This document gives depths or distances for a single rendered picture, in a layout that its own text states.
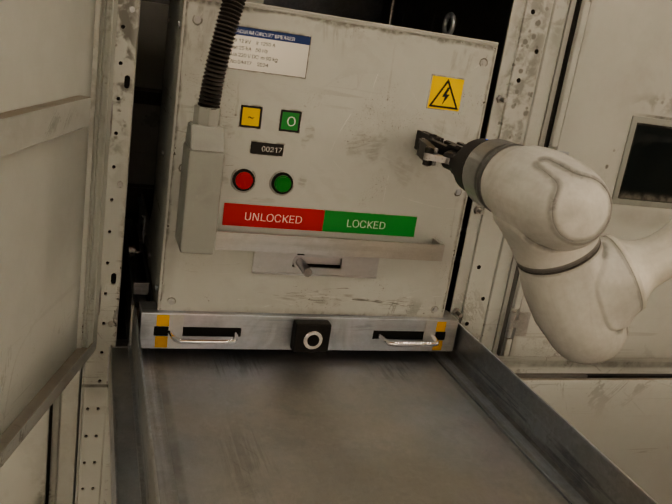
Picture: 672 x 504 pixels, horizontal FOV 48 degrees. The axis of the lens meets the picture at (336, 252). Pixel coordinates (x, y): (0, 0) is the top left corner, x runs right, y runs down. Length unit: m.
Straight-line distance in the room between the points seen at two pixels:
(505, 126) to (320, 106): 0.34
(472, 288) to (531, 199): 0.56
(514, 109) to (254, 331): 0.57
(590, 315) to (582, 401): 0.67
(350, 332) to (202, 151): 0.43
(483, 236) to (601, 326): 0.45
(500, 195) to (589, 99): 0.53
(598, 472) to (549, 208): 0.38
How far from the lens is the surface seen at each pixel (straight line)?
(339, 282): 1.23
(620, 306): 0.94
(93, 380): 1.28
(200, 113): 1.03
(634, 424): 1.70
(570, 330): 0.94
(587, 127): 1.38
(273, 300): 1.21
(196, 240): 1.04
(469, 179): 0.96
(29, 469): 1.33
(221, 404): 1.10
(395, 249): 1.20
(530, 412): 1.16
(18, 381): 1.05
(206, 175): 1.02
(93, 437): 1.33
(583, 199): 0.82
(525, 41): 1.32
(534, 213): 0.83
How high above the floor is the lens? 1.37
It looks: 16 degrees down
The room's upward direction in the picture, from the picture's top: 9 degrees clockwise
